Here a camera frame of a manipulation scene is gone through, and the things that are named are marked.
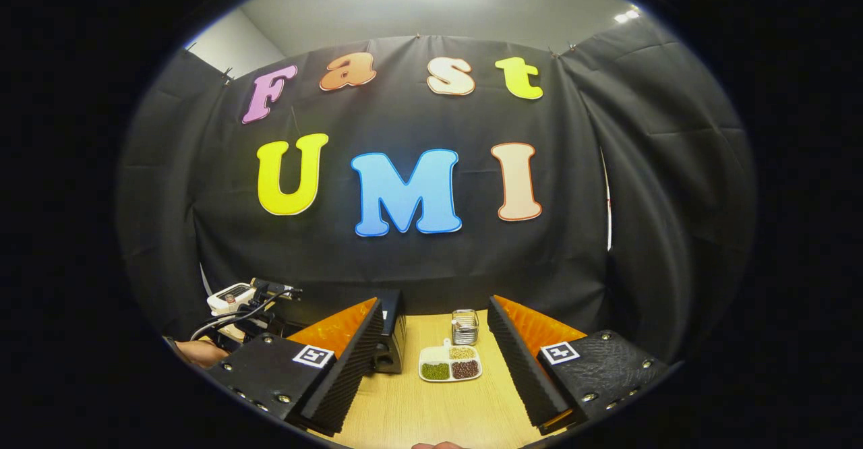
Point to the white divided dish of beans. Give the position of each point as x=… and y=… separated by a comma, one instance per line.
x=450, y=365

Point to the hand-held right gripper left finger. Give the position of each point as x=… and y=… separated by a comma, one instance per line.
x=350, y=361

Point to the small ceiling light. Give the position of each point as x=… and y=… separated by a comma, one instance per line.
x=627, y=15

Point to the black backdrop cloth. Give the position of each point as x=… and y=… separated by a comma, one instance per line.
x=573, y=233

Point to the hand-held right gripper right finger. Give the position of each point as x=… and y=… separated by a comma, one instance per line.
x=522, y=368

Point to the black electric oven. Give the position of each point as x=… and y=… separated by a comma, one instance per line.
x=392, y=334

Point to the white toaster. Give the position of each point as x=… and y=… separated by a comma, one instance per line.
x=229, y=295

